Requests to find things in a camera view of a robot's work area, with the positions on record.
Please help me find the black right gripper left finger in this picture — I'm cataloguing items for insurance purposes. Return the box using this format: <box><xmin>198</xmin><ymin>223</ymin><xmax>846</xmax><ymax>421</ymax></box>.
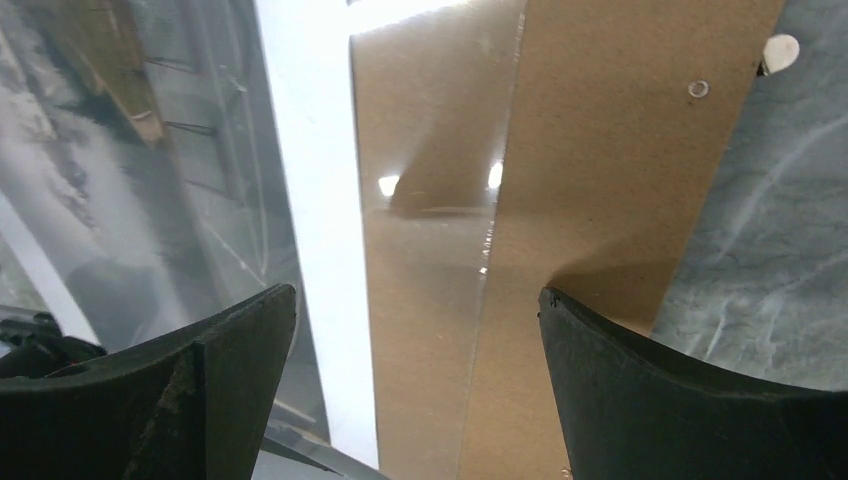
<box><xmin>1</xmin><ymin>284</ymin><xmax>297</xmax><ymax>479</ymax></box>

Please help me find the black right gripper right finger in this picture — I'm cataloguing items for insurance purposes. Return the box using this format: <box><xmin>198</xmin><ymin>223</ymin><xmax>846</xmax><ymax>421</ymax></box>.
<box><xmin>538</xmin><ymin>288</ymin><xmax>847</xmax><ymax>479</ymax></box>

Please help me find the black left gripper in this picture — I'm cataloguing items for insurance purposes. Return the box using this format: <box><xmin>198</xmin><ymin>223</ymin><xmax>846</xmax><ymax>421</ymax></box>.
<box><xmin>1</xmin><ymin>312</ymin><xmax>106</xmax><ymax>379</ymax></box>

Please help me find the glossy photo with white borders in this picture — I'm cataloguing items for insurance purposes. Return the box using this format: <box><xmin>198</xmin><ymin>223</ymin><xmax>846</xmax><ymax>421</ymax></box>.
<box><xmin>0</xmin><ymin>0</ymin><xmax>531</xmax><ymax>480</ymax></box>

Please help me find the brown cardboard backing board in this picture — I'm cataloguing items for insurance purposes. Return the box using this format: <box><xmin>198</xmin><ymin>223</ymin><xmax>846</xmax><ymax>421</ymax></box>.
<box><xmin>347</xmin><ymin>1</ymin><xmax>783</xmax><ymax>479</ymax></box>

